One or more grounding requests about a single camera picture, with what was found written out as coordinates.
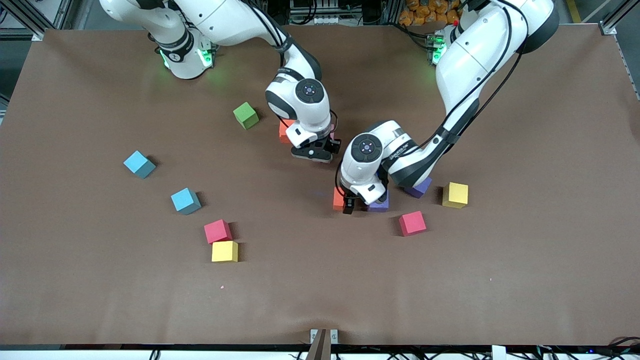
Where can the brown table cover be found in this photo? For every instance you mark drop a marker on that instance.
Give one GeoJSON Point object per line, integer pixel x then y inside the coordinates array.
{"type": "Point", "coordinates": [300, 300]}

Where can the orange foam block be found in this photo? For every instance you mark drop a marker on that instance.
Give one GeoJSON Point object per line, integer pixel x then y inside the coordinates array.
{"type": "Point", "coordinates": [338, 200]}
{"type": "Point", "coordinates": [283, 132]}

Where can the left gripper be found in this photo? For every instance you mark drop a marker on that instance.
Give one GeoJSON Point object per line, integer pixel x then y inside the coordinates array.
{"type": "Point", "coordinates": [348, 205]}

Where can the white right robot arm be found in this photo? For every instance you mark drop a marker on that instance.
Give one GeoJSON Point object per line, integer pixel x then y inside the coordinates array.
{"type": "Point", "coordinates": [309, 91]}

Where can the metal table edge bracket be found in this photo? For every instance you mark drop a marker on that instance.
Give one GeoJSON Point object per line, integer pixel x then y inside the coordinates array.
{"type": "Point", "coordinates": [322, 345]}

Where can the bag of orange items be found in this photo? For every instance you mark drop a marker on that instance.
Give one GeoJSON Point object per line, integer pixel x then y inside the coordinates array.
{"type": "Point", "coordinates": [425, 12]}

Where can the yellow foam block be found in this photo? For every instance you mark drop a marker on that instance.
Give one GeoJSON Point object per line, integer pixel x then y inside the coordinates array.
{"type": "Point", "coordinates": [455, 195]}
{"type": "Point", "coordinates": [224, 251]}

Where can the green foam block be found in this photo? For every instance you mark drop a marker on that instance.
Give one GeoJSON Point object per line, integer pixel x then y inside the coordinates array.
{"type": "Point", "coordinates": [246, 115]}

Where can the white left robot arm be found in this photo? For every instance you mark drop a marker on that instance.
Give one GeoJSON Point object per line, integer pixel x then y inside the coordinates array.
{"type": "Point", "coordinates": [366, 147]}

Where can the red foam block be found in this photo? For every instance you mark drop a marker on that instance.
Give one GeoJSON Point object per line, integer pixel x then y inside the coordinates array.
{"type": "Point", "coordinates": [217, 231]}
{"type": "Point", "coordinates": [412, 223]}

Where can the purple foam block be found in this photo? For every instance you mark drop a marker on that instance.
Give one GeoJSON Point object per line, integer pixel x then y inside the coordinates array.
{"type": "Point", "coordinates": [421, 191]}
{"type": "Point", "coordinates": [382, 206]}

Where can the white electrical box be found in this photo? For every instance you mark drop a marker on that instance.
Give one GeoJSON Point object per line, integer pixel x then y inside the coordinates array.
{"type": "Point", "coordinates": [320, 20]}

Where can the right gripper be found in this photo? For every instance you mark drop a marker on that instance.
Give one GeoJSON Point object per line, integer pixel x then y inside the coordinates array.
{"type": "Point", "coordinates": [333, 144]}

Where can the blue foam block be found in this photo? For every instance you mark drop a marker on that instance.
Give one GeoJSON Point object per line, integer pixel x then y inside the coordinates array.
{"type": "Point", "coordinates": [185, 201]}
{"type": "Point", "coordinates": [139, 164]}

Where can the aluminium frame rail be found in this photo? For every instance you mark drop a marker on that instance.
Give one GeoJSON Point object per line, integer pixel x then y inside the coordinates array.
{"type": "Point", "coordinates": [25, 33]}
{"type": "Point", "coordinates": [620, 14]}

